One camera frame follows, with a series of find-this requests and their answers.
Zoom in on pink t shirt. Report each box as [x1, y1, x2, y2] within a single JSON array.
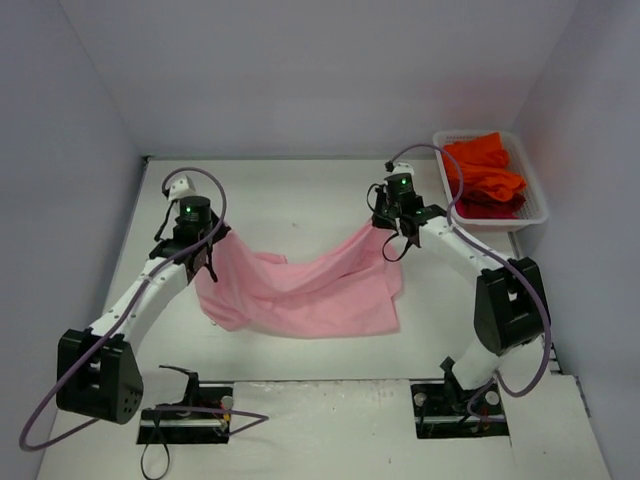
[[194, 224, 403, 339]]

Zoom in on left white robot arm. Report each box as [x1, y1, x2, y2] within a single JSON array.
[[56, 195, 230, 424]]

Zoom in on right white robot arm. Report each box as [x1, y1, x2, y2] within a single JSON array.
[[367, 172, 551, 412]]

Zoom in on dark red t shirt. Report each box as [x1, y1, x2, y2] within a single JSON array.
[[456, 192, 526, 220]]

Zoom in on orange t shirt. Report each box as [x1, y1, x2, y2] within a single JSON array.
[[442, 132, 527, 203]]

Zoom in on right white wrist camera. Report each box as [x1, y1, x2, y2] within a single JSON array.
[[385, 160, 415, 176]]

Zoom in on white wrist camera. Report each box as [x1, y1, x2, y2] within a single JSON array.
[[166, 174, 196, 202], [385, 160, 415, 176]]

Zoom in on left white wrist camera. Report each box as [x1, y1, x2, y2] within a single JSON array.
[[166, 174, 196, 202]]

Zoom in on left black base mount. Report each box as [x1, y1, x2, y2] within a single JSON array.
[[136, 383, 234, 445]]

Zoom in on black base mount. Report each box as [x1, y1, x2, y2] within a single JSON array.
[[136, 383, 234, 445], [410, 382, 510, 440]]

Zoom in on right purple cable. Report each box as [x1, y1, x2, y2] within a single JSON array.
[[383, 143, 553, 418]]

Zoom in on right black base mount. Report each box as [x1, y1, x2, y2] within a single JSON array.
[[410, 382, 510, 440]]

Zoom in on thin black cable loop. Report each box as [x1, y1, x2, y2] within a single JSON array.
[[139, 415, 172, 479]]

